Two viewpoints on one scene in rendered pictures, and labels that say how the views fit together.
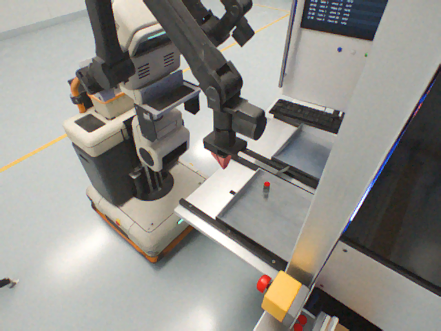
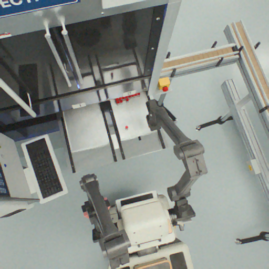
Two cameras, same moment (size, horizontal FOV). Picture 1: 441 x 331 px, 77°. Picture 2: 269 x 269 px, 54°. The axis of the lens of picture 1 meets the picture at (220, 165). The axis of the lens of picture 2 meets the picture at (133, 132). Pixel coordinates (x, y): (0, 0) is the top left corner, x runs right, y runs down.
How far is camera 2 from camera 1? 144 cm
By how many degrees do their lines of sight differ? 58
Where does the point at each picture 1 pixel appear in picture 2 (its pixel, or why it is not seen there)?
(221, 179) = (138, 148)
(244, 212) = (142, 126)
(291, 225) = (130, 109)
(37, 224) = not seen: outside the picture
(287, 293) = (164, 79)
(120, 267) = not seen: hidden behind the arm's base
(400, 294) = not seen: hidden behind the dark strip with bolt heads
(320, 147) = (76, 134)
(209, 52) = (163, 113)
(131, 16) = (159, 207)
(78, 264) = (201, 228)
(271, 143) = (96, 154)
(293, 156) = (95, 138)
